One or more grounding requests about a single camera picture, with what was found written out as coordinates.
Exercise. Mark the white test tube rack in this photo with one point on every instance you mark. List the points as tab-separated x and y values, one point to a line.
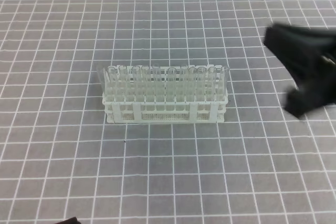
154	94

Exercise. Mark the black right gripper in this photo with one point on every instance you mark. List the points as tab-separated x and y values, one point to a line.
308	54

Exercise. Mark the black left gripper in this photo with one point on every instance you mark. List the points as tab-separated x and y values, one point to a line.
72	220

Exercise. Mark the leaning clear test tube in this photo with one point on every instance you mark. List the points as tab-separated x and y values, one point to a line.
103	77

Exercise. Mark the clear glass test tube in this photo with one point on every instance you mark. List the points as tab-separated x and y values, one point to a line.
222	83

